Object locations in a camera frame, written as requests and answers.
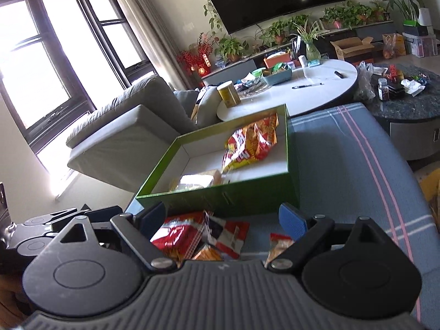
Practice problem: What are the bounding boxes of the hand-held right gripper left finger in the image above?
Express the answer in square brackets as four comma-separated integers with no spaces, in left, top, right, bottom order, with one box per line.
[55,201,177,273]

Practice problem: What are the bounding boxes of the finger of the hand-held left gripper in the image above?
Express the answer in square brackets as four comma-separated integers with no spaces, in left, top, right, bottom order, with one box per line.
[23,205,123,231]

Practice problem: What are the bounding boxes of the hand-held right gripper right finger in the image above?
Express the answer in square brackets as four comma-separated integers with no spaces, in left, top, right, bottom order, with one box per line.
[265,202,391,271]

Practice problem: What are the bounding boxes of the large red snack packet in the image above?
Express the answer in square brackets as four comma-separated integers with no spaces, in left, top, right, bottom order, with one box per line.
[151,211,207,261]

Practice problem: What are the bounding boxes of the clear packet of golden crisps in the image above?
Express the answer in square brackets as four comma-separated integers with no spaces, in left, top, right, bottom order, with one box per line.
[264,233,295,266]

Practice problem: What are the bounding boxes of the green cardboard box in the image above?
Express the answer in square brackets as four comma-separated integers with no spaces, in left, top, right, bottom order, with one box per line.
[136,104,299,218]

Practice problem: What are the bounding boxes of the orange snack packet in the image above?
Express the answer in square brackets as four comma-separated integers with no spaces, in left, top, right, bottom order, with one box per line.
[192,244,224,262]

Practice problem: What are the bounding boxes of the red and white snack packet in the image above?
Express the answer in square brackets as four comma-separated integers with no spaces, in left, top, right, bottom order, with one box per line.
[205,213,250,259]

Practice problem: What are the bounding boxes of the clear bread packet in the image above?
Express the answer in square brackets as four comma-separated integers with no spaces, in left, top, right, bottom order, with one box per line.
[168,169,224,193]

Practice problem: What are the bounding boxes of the blue striped blanket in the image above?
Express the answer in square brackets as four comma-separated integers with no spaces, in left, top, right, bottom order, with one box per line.
[124,102,440,330]

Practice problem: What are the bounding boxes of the grey sofa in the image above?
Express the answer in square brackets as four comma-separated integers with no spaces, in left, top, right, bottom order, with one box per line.
[65,75,221,193]

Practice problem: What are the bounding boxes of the red yellow snack bag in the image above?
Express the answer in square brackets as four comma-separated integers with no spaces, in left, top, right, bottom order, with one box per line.
[222,113,279,174]

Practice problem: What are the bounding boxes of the grey sofa cushion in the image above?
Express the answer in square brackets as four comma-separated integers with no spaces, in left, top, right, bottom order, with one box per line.
[174,87,221,124]

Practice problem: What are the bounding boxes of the white oval table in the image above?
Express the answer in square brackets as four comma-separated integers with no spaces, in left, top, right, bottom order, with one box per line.
[216,58,359,122]

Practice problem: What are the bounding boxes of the pile of clear wrappers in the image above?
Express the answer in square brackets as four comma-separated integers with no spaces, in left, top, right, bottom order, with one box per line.
[235,74,272,98]

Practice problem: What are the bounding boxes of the yellow can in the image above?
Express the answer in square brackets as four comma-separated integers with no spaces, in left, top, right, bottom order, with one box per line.
[216,81,242,109]

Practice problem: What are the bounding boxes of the blue basket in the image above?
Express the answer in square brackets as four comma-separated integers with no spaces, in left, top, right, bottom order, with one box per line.
[262,66,293,86]

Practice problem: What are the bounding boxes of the clear plastic bag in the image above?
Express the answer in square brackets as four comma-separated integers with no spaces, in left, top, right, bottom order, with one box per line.
[354,61,376,102]

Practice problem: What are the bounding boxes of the dark jar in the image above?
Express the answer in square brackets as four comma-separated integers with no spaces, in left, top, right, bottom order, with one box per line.
[377,78,390,102]

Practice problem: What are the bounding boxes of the orange red box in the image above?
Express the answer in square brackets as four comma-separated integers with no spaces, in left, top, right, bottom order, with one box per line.
[264,53,293,68]

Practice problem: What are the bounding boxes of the dark marble coffee table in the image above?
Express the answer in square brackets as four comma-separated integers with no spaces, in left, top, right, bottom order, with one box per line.
[357,62,440,161]

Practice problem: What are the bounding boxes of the red flower decoration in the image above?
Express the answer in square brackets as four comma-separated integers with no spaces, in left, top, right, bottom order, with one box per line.
[175,32,215,78]

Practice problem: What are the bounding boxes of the black tray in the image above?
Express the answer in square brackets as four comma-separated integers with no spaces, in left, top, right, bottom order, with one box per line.
[388,82,407,99]

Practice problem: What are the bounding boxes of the black pen holder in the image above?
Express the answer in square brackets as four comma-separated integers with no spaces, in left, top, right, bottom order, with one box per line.
[290,38,303,61]

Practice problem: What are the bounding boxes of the glass vase with plant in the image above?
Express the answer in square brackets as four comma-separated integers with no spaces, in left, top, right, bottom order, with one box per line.
[290,21,322,62]

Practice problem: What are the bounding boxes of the white tissue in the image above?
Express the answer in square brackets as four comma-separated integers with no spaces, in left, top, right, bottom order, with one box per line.
[401,79,426,97]

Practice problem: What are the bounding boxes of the red snack wrappers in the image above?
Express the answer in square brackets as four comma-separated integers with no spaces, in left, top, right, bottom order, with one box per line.
[383,65,407,83]

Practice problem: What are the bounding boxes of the open cardboard box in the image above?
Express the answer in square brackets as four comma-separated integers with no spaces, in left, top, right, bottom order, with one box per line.
[330,37,375,62]

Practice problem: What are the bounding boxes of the potted green plant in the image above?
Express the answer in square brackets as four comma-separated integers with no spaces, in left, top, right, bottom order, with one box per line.
[289,14,310,33]
[321,2,372,30]
[215,36,249,63]
[256,21,291,45]
[369,0,387,21]

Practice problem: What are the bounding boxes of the beige curtain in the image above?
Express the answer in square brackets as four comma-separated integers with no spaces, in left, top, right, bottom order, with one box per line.
[106,0,193,90]

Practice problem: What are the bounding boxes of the hanging vine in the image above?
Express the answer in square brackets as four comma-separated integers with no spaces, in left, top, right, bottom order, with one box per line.
[192,0,225,38]

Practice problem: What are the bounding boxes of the clear storage bin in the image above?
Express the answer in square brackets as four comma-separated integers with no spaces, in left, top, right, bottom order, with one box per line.
[403,32,439,57]

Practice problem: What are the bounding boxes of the green and black box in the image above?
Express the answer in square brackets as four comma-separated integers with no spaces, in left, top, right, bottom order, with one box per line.
[403,21,429,37]

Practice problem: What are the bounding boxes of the large plant in white pot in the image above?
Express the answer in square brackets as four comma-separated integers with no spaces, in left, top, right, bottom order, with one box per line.
[383,0,434,27]

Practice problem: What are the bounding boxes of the dark window frame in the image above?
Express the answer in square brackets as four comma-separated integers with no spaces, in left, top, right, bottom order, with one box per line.
[0,0,157,160]

